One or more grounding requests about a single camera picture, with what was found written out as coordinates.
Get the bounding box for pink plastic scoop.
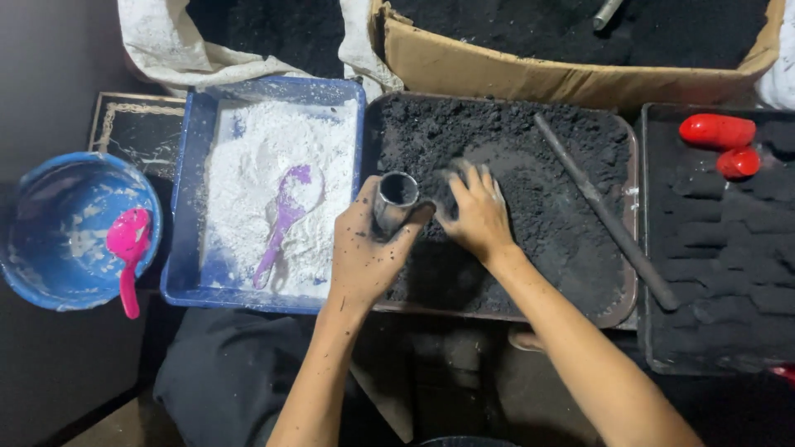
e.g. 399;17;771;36
106;207;152;320

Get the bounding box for blue plastic bowl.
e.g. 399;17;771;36
0;151;165;312

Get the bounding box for small red plastic piece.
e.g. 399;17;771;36
715;147;762;181

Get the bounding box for short metal pipe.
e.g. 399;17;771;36
593;0;624;32

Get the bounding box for black tray of moulded cones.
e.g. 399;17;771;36
636;102;795;377

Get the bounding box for purple plastic scoop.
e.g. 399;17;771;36
252;164;326;291

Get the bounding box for brown tray of black powder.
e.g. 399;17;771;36
364;92;641;330

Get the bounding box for person's left hand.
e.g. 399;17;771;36
327;175;437;305

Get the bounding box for black marble patterned board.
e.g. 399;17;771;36
88;92;187;181

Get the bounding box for person's dark trousers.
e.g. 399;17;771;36
153;307;795;447

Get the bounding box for long grey metal rod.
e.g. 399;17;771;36
533;112;680;312

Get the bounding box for blue tray of white powder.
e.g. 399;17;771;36
160;76;367;316

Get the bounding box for white woven sack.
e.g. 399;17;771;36
117;0;405;104

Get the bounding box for cardboard box of black powder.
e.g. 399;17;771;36
369;0;787;113

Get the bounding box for grey metal tube mould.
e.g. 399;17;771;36
373;171;421;238

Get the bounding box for person's foot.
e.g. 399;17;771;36
507;327;546;353

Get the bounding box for person's right hand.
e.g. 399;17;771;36
434;160;521;264

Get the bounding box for large red plastic piece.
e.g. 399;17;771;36
678;113;757;151

